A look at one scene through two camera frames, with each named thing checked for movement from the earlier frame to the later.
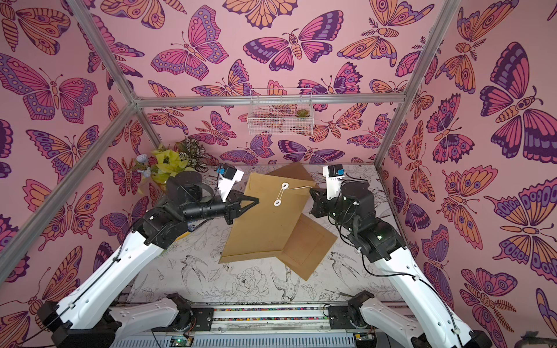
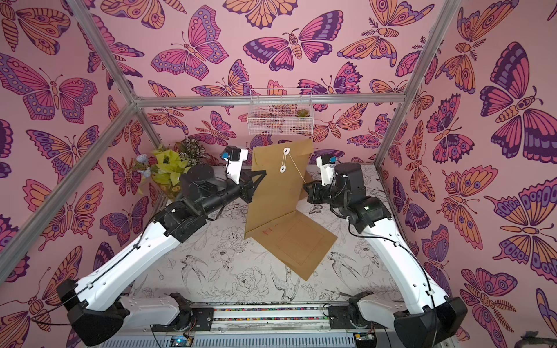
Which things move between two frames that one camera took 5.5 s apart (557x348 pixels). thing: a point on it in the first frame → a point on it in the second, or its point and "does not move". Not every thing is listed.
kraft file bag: (306, 247) does not move
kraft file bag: (295, 170) → (306, 177)
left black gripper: (233, 209) → (246, 189)
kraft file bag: (260, 229) → (278, 193)
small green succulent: (302, 113) does not move
